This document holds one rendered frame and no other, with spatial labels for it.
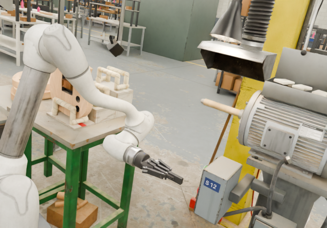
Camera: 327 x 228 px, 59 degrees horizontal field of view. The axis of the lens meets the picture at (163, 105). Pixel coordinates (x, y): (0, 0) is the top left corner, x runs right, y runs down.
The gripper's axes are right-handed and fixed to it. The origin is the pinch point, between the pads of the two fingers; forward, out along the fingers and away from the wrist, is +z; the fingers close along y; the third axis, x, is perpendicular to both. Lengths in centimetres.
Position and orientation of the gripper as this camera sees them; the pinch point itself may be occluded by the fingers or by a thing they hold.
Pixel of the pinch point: (174, 178)
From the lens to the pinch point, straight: 127.4
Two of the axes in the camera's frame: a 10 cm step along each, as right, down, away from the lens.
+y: -5.7, 1.8, -8.0
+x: 1.6, -9.3, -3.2
